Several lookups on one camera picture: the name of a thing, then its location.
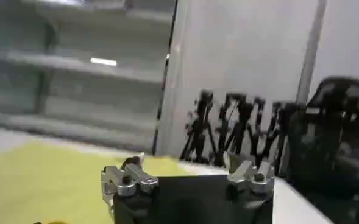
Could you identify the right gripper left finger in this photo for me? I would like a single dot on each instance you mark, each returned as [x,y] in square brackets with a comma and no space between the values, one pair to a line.
[127,178]

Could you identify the green cloth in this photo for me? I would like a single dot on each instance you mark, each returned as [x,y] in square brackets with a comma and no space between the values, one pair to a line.
[45,185]

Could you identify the grey metal shelf rack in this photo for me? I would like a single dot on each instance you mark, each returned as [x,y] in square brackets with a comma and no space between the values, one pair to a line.
[84,76]

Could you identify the black tripod with camera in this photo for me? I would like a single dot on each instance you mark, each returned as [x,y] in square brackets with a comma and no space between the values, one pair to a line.
[202,124]
[273,131]
[237,124]

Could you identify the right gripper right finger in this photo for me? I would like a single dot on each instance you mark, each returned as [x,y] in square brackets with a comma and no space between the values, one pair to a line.
[252,176]

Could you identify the grey wall post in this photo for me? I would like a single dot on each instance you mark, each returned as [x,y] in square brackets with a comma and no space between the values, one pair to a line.
[311,51]

